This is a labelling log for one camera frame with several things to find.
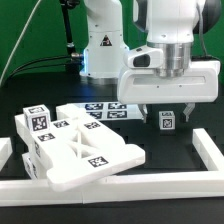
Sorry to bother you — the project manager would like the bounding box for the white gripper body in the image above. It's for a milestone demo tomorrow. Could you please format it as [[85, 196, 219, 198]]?
[[117, 45, 220, 104]]

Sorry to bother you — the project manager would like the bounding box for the white chair seat block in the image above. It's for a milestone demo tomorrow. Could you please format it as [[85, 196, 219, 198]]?
[[24, 134, 46, 179]]

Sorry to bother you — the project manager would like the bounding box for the white tagged cube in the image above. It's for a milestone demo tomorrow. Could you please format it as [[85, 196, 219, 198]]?
[[159, 111, 175, 130], [23, 104, 51, 133]]

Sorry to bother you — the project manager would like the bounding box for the white chair back frame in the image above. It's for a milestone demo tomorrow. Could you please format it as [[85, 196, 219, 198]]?
[[14, 103, 147, 193]]

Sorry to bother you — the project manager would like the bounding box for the white block at left edge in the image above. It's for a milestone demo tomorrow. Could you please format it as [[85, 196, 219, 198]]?
[[0, 138, 12, 171]]

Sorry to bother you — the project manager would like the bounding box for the black cable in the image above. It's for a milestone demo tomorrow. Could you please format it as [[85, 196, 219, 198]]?
[[6, 54, 84, 79]]

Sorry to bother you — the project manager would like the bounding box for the white cable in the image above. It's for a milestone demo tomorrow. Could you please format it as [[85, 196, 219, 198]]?
[[0, 0, 43, 84]]

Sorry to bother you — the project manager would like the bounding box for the white marker base plate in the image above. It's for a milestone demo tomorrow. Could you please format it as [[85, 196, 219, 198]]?
[[76, 102, 143, 121]]

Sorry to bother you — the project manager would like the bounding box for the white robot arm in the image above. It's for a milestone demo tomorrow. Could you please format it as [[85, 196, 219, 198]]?
[[80, 0, 221, 116]]

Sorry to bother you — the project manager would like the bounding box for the white L-shaped fence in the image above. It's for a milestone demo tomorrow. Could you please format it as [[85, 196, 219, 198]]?
[[0, 128, 224, 207]]

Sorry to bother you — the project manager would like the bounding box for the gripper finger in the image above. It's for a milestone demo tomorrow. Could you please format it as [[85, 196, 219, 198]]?
[[183, 103, 195, 122], [138, 104, 148, 123]]

